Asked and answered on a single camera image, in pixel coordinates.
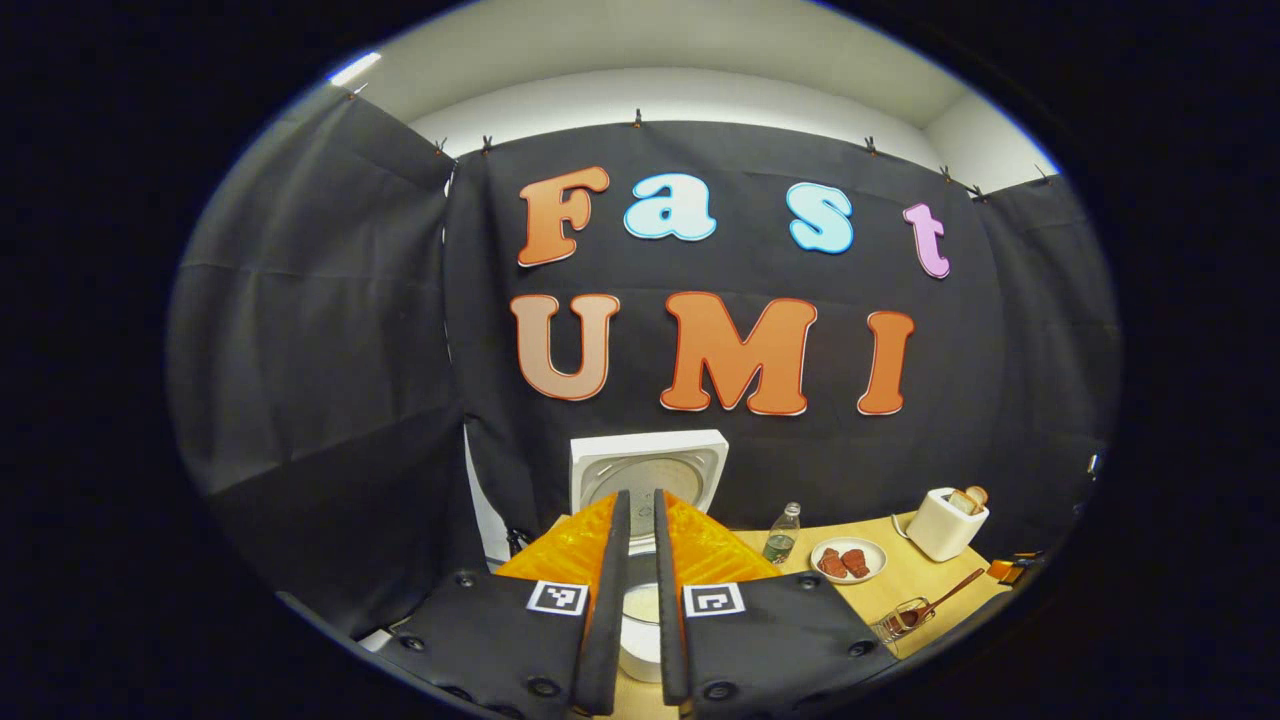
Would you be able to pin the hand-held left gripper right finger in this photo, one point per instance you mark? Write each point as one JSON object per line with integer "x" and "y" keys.
{"x": 672, "y": 600}

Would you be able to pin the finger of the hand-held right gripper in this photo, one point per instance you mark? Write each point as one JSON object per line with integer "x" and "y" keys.
{"x": 1005, "y": 571}

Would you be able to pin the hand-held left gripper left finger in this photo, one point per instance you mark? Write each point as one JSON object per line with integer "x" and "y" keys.
{"x": 610, "y": 600}

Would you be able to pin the white rice heap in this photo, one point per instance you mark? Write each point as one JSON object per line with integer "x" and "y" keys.
{"x": 642, "y": 605}

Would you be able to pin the white rice cooker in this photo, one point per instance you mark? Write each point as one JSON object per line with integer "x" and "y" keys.
{"x": 650, "y": 465}

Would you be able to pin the white toaster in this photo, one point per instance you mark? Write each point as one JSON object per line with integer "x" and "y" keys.
{"x": 935, "y": 530}

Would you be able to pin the clear plastic water bottle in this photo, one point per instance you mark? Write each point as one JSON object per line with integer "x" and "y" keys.
{"x": 780, "y": 545}

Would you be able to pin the white round plate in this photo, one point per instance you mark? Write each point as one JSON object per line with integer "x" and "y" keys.
{"x": 870, "y": 548}

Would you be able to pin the red meat piece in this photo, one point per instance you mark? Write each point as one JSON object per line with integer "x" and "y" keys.
{"x": 832, "y": 564}
{"x": 855, "y": 563}

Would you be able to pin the black backdrop cloth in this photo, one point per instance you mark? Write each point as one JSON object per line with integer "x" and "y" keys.
{"x": 350, "y": 350}

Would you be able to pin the row of black cloth clips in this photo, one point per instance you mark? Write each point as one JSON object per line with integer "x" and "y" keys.
{"x": 638, "y": 120}

